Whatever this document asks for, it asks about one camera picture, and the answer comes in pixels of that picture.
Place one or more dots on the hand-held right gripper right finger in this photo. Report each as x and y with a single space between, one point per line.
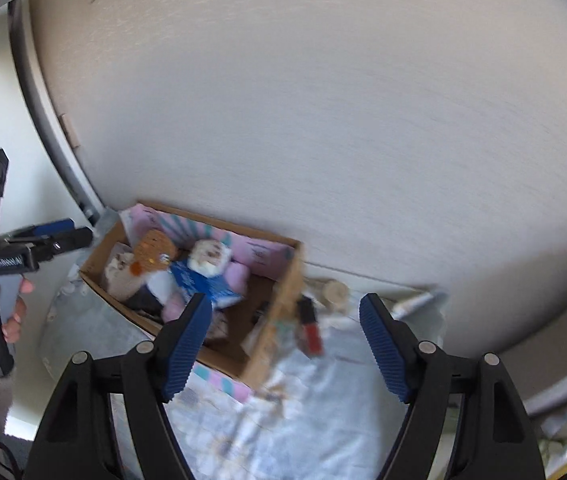
383 350

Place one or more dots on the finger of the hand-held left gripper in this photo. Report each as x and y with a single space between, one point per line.
53 226
66 242

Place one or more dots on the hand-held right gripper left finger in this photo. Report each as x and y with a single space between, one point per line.
188 350

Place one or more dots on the pink and blue plush doll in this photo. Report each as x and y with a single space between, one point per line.
198 285

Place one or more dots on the pink printed cardboard box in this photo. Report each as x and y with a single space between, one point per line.
268 350

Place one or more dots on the white round desktop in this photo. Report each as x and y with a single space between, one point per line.
363 280

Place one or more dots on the pink fluffy pad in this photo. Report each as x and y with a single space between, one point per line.
172 306

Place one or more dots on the white squeeze tube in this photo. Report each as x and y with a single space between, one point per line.
416 302

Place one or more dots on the cream brown plush toy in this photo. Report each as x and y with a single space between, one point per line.
121 275

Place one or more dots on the black and red tube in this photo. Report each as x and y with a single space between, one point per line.
312 335

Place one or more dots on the round brown plush toy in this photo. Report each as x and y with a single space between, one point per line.
153 250

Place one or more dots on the pale floral tablecloth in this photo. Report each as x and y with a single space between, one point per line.
313 410

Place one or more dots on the beige wall tab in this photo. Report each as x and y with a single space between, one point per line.
70 131

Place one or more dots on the grey door frame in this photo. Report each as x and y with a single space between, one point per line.
48 110

